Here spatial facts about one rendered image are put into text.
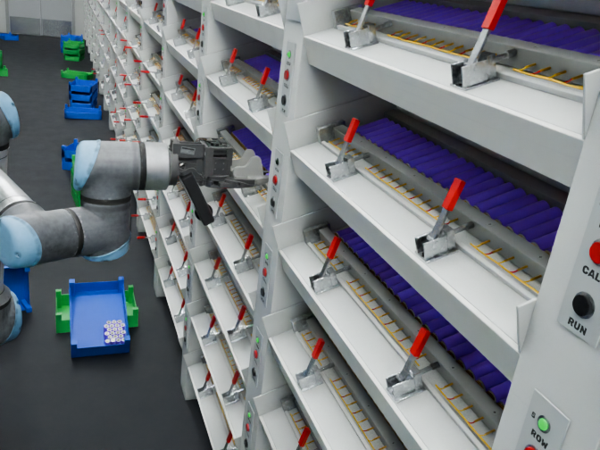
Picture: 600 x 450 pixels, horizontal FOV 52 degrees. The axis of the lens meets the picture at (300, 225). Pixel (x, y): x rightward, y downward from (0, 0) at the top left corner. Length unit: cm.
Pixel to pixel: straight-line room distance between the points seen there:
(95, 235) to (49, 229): 8
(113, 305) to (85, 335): 17
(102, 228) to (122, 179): 10
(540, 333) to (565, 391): 5
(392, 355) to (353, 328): 8
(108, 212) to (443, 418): 70
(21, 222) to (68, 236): 8
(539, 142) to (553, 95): 7
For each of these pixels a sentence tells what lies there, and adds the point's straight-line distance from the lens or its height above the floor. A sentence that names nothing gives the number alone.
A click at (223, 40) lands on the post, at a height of 117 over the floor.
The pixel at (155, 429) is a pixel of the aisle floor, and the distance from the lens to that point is 205.
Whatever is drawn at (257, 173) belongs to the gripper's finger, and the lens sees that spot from 121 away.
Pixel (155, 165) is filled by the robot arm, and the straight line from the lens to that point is 115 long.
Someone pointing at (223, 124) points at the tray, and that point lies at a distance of 174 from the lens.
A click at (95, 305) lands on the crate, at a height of 9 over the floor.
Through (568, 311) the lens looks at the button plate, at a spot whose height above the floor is 114.
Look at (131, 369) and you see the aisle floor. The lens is 230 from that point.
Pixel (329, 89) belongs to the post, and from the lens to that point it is 105.
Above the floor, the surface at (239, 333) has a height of 54.
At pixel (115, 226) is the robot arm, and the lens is 118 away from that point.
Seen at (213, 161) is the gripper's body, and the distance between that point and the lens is 119.
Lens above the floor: 135
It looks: 22 degrees down
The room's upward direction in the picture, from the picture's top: 7 degrees clockwise
